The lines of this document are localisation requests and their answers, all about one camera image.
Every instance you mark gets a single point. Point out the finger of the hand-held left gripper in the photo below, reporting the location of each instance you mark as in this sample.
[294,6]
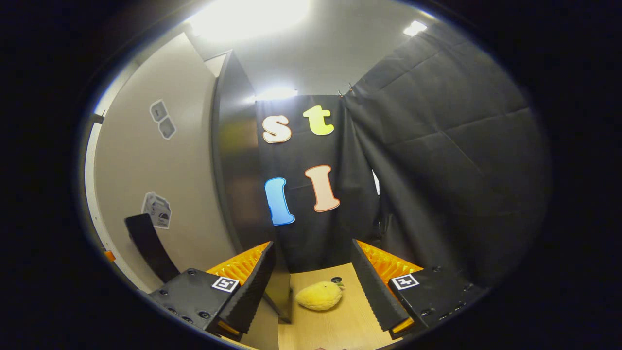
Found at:
[110,255]

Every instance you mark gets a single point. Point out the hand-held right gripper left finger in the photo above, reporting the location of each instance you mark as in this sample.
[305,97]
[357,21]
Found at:
[249,289]

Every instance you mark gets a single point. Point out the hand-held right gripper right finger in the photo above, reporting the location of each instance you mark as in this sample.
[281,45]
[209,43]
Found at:
[374,287]

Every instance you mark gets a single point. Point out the grey cabinet door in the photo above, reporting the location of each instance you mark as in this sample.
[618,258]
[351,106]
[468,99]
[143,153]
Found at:
[160,170]

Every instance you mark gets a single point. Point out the grey shoe cabinet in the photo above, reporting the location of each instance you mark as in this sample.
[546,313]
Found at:
[238,170]

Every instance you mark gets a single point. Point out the yellow plush fruit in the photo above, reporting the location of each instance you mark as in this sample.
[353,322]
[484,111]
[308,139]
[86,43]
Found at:
[318,296]

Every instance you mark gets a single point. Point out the black backdrop cloth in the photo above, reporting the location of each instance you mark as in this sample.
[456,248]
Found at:
[437,170]

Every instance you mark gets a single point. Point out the ceiling light panel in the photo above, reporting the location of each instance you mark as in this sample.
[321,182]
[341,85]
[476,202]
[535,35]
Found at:
[414,28]
[248,17]

